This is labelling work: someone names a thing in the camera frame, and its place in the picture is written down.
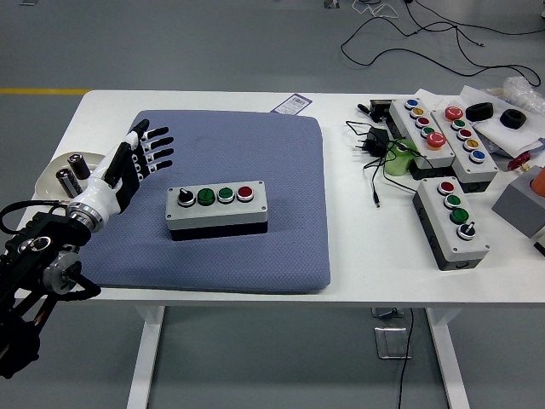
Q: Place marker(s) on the clear bubble wrap bag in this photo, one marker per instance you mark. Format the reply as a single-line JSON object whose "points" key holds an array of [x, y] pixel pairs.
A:
{"points": [[521, 91]]}

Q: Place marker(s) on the red small tool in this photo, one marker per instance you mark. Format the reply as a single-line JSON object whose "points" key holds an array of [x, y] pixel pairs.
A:
{"points": [[518, 162]]}

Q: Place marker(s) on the white black small device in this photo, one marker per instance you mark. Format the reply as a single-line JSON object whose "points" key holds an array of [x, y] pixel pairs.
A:
{"points": [[540, 245]]}

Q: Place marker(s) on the white table leg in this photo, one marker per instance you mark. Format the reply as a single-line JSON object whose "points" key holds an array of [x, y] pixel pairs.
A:
{"points": [[145, 362], [447, 362]]}

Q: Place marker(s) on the small metal bracket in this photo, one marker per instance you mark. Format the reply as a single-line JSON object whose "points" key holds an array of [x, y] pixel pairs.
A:
{"points": [[385, 313]]}

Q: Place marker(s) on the grey four-button control box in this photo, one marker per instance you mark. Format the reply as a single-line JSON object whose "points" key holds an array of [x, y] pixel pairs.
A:
{"points": [[221, 217], [451, 200]]}

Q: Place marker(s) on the white foam sheet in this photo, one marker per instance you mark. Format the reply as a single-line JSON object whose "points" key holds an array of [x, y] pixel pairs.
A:
{"points": [[502, 136]]}

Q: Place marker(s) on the black power adapter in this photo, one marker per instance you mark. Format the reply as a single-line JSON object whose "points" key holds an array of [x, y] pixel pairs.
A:
{"points": [[376, 138]]}

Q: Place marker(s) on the light green block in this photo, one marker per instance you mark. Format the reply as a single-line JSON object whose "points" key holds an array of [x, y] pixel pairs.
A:
{"points": [[398, 166]]}

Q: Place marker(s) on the purple barcode label card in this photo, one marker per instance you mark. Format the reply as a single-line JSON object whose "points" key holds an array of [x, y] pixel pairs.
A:
{"points": [[294, 103]]}

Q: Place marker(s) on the orange object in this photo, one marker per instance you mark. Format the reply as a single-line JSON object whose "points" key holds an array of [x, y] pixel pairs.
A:
{"points": [[540, 181]]}

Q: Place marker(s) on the black connector plug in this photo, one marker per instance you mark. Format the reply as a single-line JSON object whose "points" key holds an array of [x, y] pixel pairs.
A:
{"points": [[363, 108]]}

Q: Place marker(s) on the blue-grey padded mat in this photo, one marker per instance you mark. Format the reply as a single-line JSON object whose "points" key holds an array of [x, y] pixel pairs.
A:
{"points": [[255, 140]]}

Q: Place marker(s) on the grey five-button control box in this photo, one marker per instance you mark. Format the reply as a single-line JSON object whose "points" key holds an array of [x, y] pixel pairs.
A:
{"points": [[470, 145], [404, 119]]}

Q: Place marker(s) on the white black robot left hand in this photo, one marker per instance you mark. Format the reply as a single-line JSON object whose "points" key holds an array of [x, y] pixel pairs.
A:
{"points": [[100, 191]]}

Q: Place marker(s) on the metal floor socket plate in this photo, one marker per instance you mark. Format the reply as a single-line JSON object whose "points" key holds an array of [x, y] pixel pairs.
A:
{"points": [[391, 343]]}

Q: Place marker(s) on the white shallow dish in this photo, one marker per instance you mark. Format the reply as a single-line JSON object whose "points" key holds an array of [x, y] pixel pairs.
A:
{"points": [[51, 179]]}

